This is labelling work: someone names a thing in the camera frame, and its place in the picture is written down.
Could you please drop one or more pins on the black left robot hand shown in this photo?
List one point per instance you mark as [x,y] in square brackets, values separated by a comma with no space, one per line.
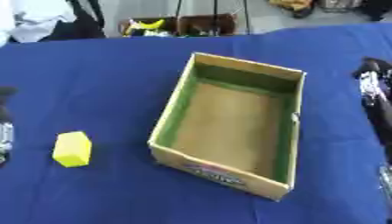
[4,125]

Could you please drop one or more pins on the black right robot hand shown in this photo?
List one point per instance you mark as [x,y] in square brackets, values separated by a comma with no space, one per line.
[376,99]

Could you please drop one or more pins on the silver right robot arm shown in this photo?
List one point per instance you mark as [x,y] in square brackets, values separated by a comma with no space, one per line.
[386,182]

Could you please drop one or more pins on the tan cardboard box green inside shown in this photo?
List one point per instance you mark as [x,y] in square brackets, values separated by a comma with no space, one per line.
[229,122]

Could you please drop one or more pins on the brown box with toys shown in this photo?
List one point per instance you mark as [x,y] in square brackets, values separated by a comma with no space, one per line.
[178,26]

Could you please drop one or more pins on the yellow block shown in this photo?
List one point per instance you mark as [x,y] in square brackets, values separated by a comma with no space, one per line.
[72,149]

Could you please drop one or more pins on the black bag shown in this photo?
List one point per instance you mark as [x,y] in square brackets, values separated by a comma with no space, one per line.
[375,8]

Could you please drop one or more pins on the person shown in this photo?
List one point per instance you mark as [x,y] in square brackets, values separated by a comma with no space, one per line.
[30,19]

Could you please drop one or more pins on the yellow bag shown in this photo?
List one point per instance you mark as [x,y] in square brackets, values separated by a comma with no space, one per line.
[293,6]

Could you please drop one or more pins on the black chair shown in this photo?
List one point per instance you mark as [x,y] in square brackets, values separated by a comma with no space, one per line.
[81,22]

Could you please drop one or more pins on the black tripod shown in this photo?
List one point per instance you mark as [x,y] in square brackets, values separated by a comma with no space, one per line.
[214,16]

